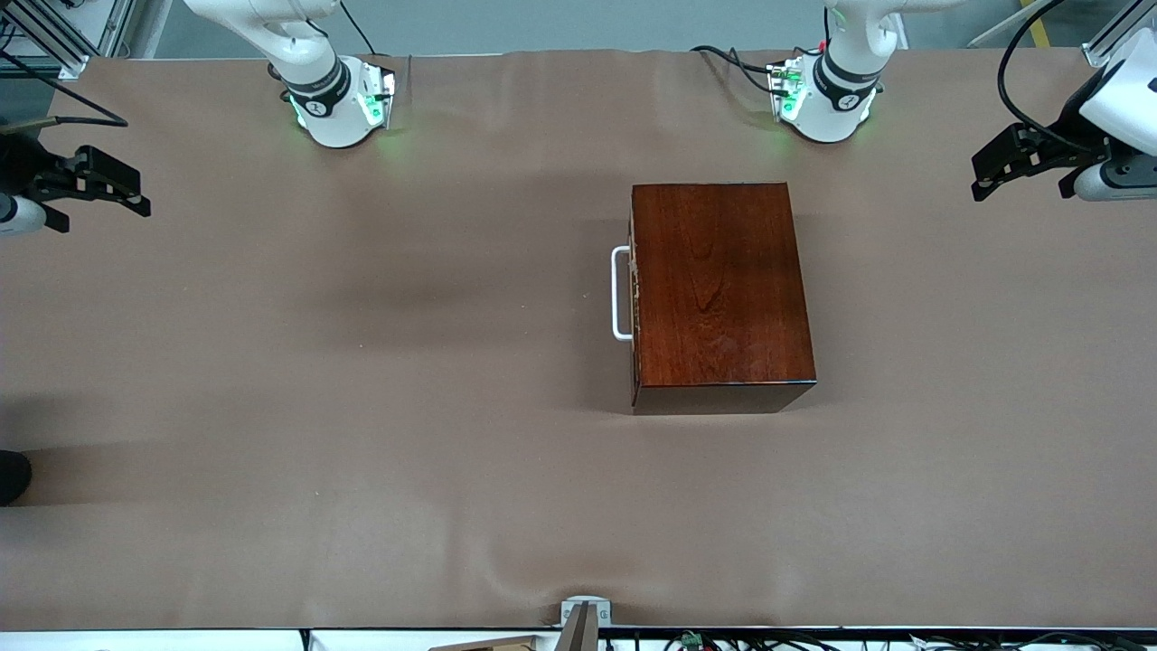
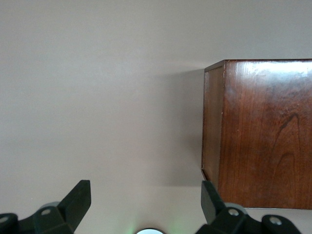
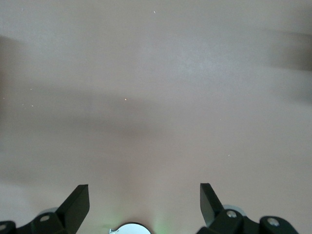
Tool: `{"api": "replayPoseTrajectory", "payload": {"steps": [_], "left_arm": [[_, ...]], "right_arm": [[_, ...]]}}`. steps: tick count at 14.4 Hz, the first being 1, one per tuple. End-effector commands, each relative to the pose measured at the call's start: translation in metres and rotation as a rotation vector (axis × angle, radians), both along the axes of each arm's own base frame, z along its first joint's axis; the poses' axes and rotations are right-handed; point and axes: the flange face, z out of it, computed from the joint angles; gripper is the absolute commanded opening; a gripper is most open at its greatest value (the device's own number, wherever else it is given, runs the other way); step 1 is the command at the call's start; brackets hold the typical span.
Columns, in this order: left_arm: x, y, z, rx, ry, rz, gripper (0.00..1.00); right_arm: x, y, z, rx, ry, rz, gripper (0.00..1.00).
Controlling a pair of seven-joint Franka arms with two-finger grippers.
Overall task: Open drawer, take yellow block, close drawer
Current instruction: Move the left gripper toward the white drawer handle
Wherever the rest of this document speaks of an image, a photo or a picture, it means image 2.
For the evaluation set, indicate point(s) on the dark brown wooden cabinet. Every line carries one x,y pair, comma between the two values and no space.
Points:
256,134

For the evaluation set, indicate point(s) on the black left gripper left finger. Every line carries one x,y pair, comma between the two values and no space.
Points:
73,207

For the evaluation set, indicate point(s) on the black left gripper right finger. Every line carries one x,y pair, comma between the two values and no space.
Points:
214,209

